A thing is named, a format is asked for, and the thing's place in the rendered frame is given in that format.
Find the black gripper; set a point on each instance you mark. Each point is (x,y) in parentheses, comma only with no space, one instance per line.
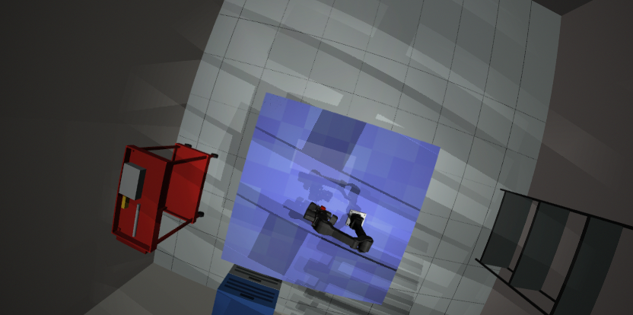
(314,207)

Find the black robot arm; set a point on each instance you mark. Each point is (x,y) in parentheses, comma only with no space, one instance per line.
(321,225)

